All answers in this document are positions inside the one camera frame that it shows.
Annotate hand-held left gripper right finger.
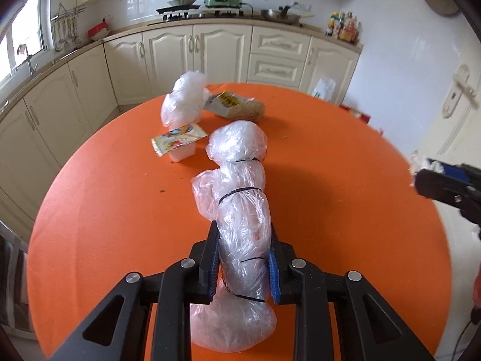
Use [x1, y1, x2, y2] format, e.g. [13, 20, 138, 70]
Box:
[268, 224, 437, 361]

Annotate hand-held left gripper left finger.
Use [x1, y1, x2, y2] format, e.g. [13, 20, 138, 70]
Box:
[49, 220, 220, 361]

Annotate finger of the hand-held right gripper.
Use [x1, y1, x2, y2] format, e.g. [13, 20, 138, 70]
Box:
[414, 168, 481, 230]
[438, 162, 481, 187]

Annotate long clear plastic bag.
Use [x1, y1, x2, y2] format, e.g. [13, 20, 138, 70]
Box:
[190, 120, 278, 353]

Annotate white door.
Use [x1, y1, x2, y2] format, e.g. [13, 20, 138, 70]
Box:
[409, 8, 481, 181]

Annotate round orange table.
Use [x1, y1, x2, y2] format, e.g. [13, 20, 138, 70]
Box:
[26, 82, 452, 361]

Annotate red box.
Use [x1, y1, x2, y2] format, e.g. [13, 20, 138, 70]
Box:
[340, 103, 371, 125]

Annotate white yogurt cup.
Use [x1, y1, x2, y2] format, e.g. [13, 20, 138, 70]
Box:
[151, 122, 209, 162]

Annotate white printed plastic bag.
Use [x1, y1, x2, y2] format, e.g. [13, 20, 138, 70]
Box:
[311, 77, 336, 102]

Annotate yellow noodle packet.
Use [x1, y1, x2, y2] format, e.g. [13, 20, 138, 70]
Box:
[203, 91, 265, 123]

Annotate clear crumpled plastic bag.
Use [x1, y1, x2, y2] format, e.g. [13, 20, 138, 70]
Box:
[160, 71, 212, 128]

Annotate group of condiment bottles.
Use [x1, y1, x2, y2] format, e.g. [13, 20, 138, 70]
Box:
[325, 11, 362, 44]

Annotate white chair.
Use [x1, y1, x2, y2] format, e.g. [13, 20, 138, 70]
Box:
[0, 222, 34, 343]

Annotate cream cabinet drawer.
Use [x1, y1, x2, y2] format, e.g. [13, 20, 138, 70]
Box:
[250, 26, 312, 61]
[248, 53, 307, 83]

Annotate cream base cabinets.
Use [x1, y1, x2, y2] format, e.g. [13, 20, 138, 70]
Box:
[0, 23, 361, 230]

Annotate steel frying pan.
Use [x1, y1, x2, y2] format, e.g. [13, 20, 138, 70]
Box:
[260, 5, 316, 25]

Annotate gas stove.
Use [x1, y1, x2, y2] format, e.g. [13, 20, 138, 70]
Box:
[146, 8, 256, 24]

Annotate red bowl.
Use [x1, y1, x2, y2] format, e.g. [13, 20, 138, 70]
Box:
[88, 19, 111, 41]

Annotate black wok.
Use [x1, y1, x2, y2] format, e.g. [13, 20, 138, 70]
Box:
[156, 0, 201, 14]

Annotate green cooking pot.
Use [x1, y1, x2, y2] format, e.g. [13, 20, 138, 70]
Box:
[204, 0, 245, 10]

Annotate sink faucet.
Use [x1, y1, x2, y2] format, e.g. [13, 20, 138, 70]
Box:
[17, 43, 38, 78]

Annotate hanging utensil rack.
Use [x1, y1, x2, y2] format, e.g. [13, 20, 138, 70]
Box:
[51, 3, 87, 51]

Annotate window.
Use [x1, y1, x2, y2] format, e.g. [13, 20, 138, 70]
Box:
[0, 0, 51, 83]

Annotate cream door handle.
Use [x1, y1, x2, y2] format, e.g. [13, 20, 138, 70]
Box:
[441, 65, 481, 119]

